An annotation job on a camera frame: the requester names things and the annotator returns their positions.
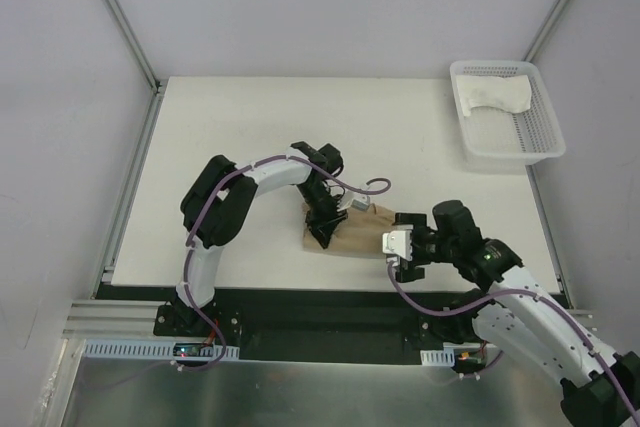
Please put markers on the right white cable duct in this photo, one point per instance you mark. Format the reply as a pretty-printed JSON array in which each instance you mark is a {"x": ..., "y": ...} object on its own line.
[{"x": 438, "y": 358}]

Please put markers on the rolled white t shirt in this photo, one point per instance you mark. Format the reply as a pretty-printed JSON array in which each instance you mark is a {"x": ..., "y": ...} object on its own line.
[{"x": 512, "y": 95}]

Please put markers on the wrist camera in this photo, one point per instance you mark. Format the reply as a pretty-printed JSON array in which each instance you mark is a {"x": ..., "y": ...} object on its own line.
[
  {"x": 398, "y": 243},
  {"x": 354, "y": 200}
]

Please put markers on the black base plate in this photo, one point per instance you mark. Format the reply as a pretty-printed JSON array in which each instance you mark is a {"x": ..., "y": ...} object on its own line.
[{"x": 351, "y": 348}]

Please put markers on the left aluminium frame post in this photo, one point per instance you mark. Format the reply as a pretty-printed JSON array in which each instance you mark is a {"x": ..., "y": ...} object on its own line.
[{"x": 133, "y": 44}]

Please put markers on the right aluminium frame post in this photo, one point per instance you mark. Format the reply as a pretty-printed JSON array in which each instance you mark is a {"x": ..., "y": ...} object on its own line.
[{"x": 544, "y": 33}]

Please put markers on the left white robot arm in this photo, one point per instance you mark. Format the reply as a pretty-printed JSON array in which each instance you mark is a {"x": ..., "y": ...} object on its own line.
[{"x": 216, "y": 206}]

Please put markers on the beige t shirt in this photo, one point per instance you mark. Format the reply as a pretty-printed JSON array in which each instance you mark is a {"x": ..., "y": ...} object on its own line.
[{"x": 359, "y": 235}]

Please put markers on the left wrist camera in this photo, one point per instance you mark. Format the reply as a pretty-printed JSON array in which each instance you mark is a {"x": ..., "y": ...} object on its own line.
[{"x": 354, "y": 200}]

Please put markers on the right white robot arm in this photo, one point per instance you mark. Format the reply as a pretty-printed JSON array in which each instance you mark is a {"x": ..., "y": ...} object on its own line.
[{"x": 510, "y": 309}]

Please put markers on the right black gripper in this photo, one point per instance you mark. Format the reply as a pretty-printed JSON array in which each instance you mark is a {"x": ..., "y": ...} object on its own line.
[{"x": 416, "y": 245}]

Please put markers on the white plastic basket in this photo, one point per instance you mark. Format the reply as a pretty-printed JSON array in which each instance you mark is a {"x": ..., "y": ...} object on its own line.
[{"x": 505, "y": 114}]

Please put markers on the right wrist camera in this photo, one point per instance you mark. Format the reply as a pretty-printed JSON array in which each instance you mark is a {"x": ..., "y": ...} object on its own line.
[{"x": 398, "y": 243}]

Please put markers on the aluminium frame post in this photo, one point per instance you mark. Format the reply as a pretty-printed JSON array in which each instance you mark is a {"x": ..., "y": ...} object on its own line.
[
  {"x": 133, "y": 44},
  {"x": 544, "y": 33}
]

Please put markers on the aluminium front rail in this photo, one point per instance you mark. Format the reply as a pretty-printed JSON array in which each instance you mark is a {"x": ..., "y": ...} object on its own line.
[{"x": 110, "y": 319}]

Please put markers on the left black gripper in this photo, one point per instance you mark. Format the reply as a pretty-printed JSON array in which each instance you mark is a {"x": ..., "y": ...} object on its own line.
[{"x": 325, "y": 216}]

